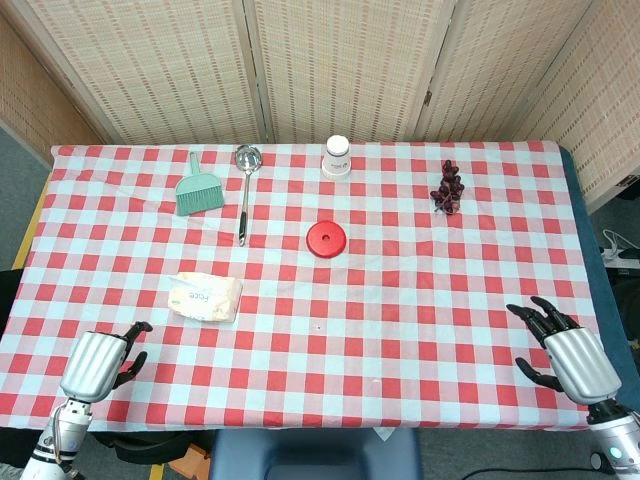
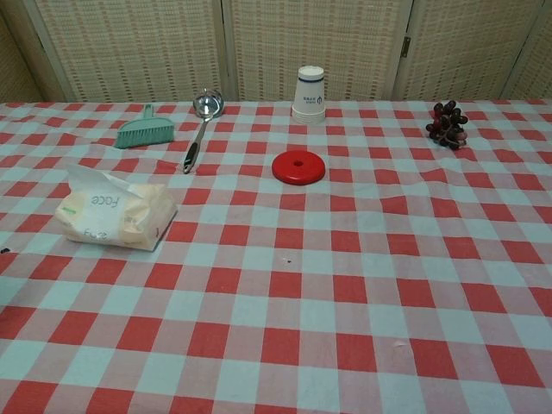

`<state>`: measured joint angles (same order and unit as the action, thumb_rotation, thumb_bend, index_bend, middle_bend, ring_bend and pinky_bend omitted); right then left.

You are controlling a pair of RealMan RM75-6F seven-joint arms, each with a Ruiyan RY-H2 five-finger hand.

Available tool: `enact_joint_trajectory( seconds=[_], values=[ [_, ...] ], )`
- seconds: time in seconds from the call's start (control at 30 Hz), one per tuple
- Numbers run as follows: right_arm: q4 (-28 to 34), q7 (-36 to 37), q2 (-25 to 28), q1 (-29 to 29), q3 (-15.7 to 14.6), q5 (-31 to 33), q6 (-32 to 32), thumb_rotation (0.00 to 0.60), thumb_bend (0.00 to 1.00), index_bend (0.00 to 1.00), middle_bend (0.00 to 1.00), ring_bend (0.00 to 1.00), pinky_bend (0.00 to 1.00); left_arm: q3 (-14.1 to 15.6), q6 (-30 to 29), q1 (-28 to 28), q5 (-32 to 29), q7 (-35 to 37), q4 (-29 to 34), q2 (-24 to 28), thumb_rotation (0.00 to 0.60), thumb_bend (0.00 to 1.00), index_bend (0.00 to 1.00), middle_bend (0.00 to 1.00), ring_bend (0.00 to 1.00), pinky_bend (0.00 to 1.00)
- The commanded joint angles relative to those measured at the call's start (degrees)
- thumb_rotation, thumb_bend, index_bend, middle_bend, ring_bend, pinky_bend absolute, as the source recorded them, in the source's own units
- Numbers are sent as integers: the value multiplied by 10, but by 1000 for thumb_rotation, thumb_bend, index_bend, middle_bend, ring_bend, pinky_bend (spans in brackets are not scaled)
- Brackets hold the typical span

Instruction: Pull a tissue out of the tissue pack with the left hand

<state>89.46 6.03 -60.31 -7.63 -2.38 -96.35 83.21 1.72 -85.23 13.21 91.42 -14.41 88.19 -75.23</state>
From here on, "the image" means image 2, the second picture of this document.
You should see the teal hand brush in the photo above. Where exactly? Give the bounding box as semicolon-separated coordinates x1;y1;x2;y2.
115;103;176;150

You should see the woven folding screen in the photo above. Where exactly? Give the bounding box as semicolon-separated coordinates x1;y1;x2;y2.
0;0;552;104

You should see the red round disc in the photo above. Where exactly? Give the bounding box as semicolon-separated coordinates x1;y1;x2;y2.
271;150;329;186

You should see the beige tissue pack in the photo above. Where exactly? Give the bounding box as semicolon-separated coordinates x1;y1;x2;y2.
54;181;179;253

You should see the white paper cup stack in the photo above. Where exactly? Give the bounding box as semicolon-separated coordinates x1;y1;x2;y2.
292;66;326;126

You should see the red white checkered tablecloth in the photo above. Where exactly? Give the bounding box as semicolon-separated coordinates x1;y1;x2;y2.
0;99;552;414

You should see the dark purple grape bunch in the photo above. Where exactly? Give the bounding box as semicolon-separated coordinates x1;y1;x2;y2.
424;99;469;151

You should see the steel strainer ladle black handle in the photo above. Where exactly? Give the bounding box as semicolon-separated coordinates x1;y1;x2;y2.
182;88;226;175

